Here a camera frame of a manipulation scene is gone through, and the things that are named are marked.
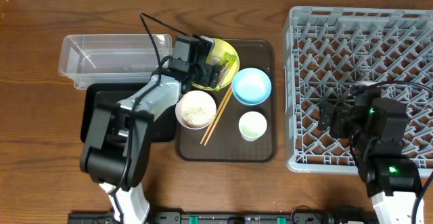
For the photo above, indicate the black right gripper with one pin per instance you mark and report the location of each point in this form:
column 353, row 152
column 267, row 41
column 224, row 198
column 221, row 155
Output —
column 333, row 120

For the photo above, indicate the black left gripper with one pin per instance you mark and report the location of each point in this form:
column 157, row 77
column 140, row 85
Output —
column 210, row 75

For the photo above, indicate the green snack wrapper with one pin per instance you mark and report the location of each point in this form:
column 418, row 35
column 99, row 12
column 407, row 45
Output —
column 226, row 63

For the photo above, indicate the light blue bowl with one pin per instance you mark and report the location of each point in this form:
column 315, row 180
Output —
column 251, row 86

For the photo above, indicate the white bowl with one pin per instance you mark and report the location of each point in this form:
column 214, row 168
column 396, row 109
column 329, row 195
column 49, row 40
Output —
column 195, row 98

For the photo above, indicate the pale green cup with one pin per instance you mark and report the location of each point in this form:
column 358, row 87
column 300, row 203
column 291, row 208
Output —
column 252, row 125

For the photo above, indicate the rice pile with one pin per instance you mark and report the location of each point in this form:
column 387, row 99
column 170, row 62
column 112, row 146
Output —
column 196, row 117

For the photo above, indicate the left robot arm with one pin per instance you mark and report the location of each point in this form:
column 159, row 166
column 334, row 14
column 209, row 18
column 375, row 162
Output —
column 117, row 144

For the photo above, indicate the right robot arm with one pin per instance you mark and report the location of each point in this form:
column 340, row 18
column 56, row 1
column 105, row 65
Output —
column 375, row 128

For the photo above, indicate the grey dishwasher rack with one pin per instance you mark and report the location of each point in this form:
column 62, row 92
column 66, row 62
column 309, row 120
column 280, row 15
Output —
column 327, row 50

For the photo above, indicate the yellow plate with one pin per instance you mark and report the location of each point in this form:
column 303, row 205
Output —
column 222, row 50

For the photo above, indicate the wooden chopstick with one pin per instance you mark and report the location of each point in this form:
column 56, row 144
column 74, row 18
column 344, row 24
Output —
column 216, row 115
column 220, row 119

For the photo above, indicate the black plastic tray bin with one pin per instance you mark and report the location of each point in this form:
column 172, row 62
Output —
column 164, row 127

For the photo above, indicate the clear plastic bin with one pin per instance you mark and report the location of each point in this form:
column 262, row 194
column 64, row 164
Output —
column 111, row 58

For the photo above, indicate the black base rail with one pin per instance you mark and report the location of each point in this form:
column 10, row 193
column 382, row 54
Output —
column 300, row 215

